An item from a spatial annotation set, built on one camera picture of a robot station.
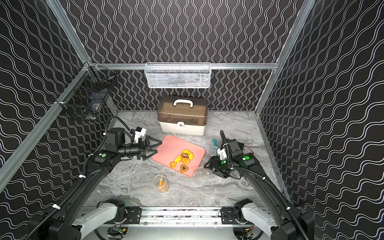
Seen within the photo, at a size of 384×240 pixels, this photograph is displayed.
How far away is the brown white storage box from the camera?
3.15 feet

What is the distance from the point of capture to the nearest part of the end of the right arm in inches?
26.1

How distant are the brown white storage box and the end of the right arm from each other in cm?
32
